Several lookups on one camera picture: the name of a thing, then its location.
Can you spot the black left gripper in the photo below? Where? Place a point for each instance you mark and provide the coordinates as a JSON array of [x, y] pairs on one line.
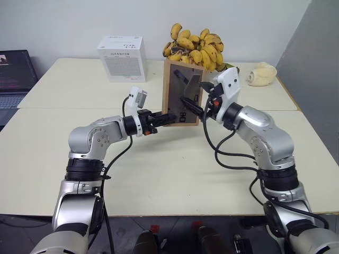
[[149, 123]]

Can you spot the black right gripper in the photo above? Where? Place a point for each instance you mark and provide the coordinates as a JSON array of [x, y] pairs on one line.
[[215, 98]]

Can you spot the wooden picture frame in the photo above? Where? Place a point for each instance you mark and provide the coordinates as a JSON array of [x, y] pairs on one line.
[[174, 84]]

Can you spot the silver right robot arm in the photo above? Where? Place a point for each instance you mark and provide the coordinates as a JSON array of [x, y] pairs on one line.
[[267, 137]]

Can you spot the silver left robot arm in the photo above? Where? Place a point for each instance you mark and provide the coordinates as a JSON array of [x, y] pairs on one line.
[[87, 137]]

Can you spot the yellow banana bunch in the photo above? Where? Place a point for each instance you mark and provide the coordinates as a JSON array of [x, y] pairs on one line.
[[204, 50]]

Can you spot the white cardboard box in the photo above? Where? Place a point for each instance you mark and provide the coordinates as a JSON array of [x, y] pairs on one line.
[[121, 61]]

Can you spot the dark laptop computer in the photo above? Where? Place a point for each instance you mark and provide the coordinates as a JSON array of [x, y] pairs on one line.
[[14, 71]]

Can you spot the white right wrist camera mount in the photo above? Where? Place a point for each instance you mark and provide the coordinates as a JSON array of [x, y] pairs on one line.
[[230, 82]]

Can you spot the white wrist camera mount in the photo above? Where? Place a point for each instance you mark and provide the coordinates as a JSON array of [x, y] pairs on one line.
[[134, 95], [230, 82]]

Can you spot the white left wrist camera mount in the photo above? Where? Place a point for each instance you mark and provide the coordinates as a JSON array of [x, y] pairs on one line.
[[134, 95]]

